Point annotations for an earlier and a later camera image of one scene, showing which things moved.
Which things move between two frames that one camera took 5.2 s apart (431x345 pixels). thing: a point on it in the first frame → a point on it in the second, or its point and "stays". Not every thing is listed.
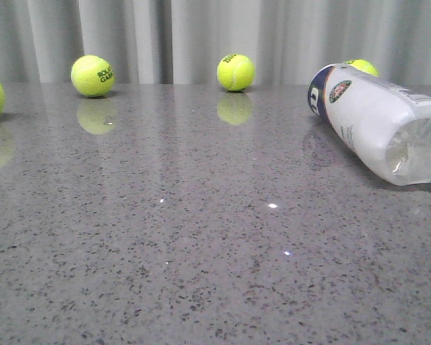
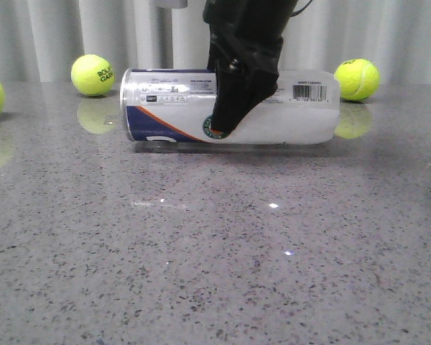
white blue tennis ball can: (397, 132) → (177, 106)
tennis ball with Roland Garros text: (93, 75) stays
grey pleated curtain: (183, 42) stays
